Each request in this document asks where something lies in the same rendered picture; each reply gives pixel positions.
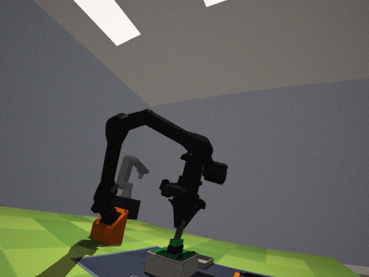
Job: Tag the green circuit board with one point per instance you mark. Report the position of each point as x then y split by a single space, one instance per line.
163 251

